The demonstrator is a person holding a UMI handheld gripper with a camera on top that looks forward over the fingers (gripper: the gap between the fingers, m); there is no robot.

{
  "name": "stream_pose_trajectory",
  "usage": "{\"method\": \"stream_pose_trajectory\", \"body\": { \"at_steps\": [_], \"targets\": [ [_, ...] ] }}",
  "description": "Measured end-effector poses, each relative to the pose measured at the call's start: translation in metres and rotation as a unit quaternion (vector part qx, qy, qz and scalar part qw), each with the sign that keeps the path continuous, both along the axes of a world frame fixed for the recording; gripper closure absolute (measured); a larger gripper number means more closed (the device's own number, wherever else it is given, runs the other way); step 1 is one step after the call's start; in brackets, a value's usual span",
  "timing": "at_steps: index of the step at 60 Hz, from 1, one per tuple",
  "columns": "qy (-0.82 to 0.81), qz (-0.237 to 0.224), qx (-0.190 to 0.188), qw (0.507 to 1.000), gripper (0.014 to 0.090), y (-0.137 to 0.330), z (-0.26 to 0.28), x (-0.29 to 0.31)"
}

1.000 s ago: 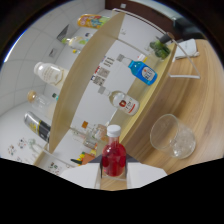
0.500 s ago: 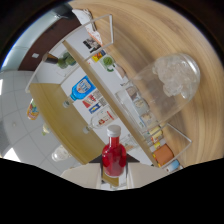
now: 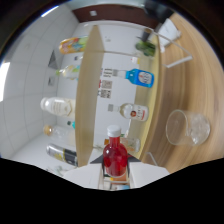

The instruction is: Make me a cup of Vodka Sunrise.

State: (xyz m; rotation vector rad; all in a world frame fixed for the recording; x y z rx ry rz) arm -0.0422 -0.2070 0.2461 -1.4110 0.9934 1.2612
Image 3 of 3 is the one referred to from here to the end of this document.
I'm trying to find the small red liquid bottle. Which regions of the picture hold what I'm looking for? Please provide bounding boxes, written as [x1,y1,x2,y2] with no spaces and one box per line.
[102,124,129,178]

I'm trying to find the clear bottle orange cap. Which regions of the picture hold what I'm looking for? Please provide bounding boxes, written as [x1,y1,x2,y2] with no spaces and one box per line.
[119,134,142,153]

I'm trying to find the clear bottle green cap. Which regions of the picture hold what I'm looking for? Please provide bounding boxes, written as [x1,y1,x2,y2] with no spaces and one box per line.
[54,64,81,80]

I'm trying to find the glass jar cork lid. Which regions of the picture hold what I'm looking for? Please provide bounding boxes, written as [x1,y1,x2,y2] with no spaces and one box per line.
[43,124,76,146]

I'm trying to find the clear glass with ice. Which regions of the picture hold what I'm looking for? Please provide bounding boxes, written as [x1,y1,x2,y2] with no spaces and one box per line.
[165,109,211,147]

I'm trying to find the clear bottle red label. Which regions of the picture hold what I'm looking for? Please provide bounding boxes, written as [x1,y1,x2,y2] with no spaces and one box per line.
[107,102,149,122]

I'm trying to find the two-tier wooden shelf rack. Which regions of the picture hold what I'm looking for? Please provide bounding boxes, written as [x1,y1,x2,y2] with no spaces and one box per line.
[74,24,194,168]

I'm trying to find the blue liquid bottle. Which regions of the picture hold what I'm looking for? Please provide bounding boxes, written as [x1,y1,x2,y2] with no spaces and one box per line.
[112,68,155,89]

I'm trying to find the glass jar with limes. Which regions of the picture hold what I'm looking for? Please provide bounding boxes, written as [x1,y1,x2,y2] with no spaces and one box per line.
[134,28,158,58]

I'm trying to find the white notebook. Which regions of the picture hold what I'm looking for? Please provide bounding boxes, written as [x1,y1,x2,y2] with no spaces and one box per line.
[156,18,183,48]

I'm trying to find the brown door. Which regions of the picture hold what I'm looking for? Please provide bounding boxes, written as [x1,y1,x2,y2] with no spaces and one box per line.
[72,4,161,29]

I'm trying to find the black chair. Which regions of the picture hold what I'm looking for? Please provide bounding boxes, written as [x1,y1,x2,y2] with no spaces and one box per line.
[144,0,174,21]

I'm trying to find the wall posters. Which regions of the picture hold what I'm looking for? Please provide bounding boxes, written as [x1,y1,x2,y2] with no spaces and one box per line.
[98,67,114,99]

